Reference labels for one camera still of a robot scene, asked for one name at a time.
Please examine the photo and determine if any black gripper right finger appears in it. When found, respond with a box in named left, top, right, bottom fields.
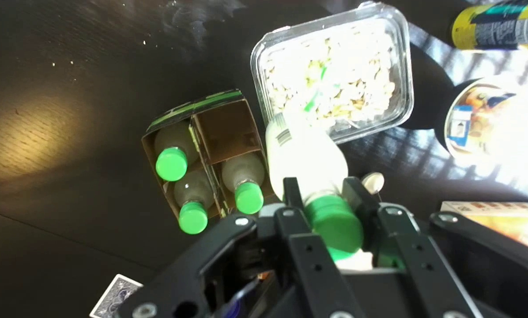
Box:
left=343, top=176, right=483, bottom=318

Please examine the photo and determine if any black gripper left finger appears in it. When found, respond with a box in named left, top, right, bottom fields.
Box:
left=276, top=176, right=364, bottom=318

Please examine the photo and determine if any green capped white bottle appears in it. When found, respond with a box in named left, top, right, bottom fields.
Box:
left=265, top=112, right=364, bottom=261

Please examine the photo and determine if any green capped bottle three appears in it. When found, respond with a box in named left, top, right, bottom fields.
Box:
left=223, top=153, right=265, bottom=213

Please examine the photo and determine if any green capped bottle two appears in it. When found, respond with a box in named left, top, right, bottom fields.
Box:
left=174, top=174, right=214, bottom=234

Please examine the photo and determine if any green cardboard bottle box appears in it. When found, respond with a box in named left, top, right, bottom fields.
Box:
left=142, top=87, right=267, bottom=222

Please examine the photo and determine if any green capped bottle one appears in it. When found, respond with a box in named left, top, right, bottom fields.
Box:
left=154, top=123, right=197, bottom=181

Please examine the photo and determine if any yellow green labelled bottle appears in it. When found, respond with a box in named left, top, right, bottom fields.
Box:
left=451, top=0, right=528, bottom=49

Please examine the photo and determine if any round tin can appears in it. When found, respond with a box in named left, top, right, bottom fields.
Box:
left=435, top=79, right=514, bottom=163

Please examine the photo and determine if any blue playing card deck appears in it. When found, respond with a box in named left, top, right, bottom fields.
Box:
left=89, top=273, right=142, bottom=318

